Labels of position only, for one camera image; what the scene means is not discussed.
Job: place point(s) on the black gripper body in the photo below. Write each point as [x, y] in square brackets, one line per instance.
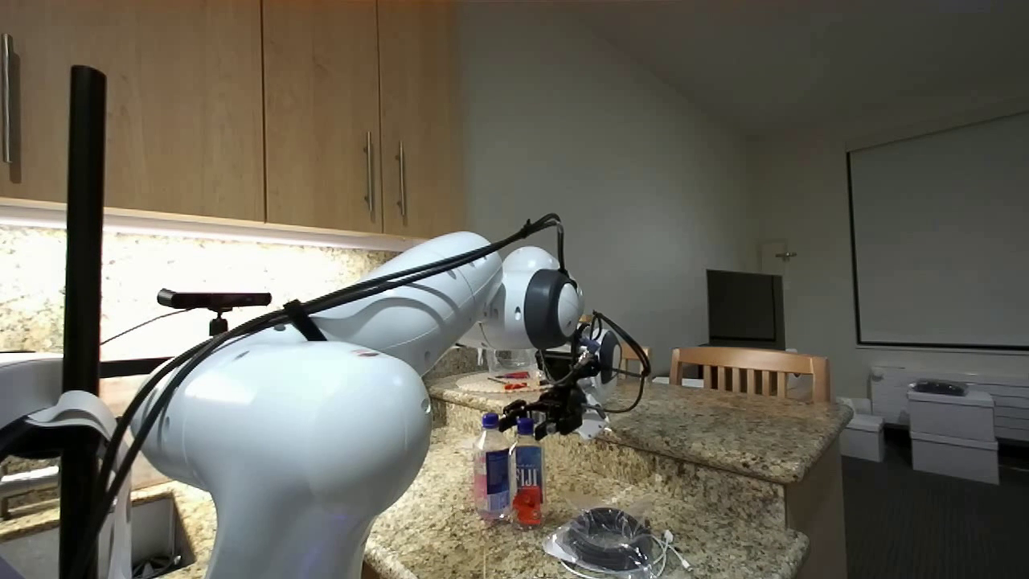
[573, 399]

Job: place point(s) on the water bottle blue label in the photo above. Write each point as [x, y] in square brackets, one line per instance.
[489, 472]

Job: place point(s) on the black stereo camera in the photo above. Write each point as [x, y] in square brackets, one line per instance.
[216, 305]

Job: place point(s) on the white projector screen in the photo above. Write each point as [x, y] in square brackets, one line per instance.
[940, 235]

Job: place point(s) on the wooden chair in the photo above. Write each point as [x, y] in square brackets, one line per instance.
[753, 371]

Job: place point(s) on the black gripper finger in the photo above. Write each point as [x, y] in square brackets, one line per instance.
[519, 410]

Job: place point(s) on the clear plastic lid dish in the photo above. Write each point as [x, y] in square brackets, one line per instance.
[617, 545]

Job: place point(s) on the white storage boxes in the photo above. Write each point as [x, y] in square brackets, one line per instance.
[956, 424]

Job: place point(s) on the black television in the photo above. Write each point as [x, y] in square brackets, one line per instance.
[744, 310]

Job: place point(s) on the black camera stand pole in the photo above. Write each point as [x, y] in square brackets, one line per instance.
[81, 485]

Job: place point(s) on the wooden upper cabinets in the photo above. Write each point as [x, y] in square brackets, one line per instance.
[330, 113]

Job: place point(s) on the water bottle red label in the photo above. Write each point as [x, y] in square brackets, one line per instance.
[529, 473]

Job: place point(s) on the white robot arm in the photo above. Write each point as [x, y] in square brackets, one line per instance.
[309, 424]

